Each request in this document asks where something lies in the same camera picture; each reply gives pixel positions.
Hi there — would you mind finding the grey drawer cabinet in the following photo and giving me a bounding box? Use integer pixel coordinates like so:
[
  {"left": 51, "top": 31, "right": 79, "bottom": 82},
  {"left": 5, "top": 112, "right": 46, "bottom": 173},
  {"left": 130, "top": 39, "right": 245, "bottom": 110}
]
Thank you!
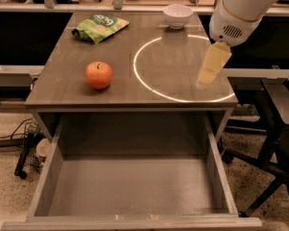
[{"left": 24, "top": 11, "right": 239, "bottom": 142}]

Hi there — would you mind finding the red apple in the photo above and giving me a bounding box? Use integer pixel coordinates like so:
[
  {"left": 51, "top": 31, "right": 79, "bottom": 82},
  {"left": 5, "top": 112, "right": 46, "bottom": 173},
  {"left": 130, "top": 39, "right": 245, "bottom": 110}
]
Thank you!
[{"left": 85, "top": 62, "right": 113, "bottom": 90}]

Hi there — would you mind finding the white bowl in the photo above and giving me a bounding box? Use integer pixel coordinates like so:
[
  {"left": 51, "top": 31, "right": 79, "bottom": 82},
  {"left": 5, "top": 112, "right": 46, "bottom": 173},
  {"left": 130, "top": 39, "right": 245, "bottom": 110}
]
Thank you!
[{"left": 163, "top": 4, "right": 194, "bottom": 29}]

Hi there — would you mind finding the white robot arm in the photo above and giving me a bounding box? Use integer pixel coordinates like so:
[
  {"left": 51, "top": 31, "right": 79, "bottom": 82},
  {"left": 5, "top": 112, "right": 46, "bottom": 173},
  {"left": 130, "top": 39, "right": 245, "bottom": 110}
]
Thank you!
[{"left": 196, "top": 0, "right": 278, "bottom": 90}]

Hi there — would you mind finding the green snack bag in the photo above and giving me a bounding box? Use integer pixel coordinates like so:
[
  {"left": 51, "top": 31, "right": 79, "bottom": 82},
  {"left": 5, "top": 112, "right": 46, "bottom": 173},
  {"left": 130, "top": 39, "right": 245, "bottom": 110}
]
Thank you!
[{"left": 71, "top": 14, "right": 129, "bottom": 44}]

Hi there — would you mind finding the black office chair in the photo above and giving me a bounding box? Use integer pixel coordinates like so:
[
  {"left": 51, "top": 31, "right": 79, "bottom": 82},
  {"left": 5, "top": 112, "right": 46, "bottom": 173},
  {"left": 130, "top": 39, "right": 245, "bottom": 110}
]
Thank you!
[{"left": 222, "top": 79, "right": 289, "bottom": 218}]

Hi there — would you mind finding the black wire basket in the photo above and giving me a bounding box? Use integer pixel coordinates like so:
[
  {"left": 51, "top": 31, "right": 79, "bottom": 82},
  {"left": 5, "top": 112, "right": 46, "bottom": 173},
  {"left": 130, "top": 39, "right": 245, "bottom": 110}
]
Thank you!
[{"left": 14, "top": 118, "right": 45, "bottom": 179}]

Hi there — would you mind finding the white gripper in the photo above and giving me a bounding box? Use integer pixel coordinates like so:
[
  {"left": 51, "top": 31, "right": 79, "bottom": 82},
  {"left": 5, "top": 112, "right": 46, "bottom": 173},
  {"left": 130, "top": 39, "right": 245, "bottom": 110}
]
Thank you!
[{"left": 196, "top": 1, "right": 261, "bottom": 90}]

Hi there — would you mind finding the grey top drawer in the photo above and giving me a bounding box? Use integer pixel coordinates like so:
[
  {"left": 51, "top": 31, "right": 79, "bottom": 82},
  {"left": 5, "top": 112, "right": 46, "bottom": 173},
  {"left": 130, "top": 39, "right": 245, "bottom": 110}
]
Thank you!
[{"left": 0, "top": 113, "right": 261, "bottom": 231}]

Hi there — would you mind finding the paper cup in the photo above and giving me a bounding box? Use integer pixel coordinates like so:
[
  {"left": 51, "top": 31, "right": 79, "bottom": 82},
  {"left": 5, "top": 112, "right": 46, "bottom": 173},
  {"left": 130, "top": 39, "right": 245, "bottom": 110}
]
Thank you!
[{"left": 36, "top": 139, "right": 51, "bottom": 160}]

